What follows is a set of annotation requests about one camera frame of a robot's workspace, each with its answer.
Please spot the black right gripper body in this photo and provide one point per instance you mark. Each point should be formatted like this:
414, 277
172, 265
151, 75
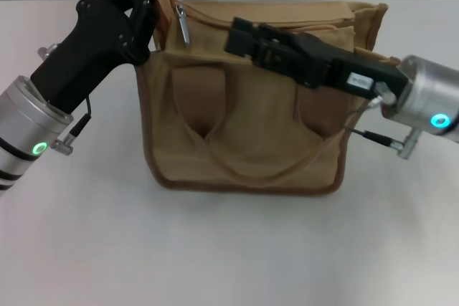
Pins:
344, 67

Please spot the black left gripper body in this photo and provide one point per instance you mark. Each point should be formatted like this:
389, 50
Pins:
89, 55

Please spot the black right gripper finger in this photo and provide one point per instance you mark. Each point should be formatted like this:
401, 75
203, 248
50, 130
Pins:
238, 44
242, 23

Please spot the silver metal zipper pull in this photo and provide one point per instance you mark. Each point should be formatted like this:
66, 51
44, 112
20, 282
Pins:
183, 26

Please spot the khaki canvas food bag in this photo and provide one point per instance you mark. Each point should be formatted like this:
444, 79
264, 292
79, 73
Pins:
258, 134

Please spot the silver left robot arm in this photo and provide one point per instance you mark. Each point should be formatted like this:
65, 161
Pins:
25, 130

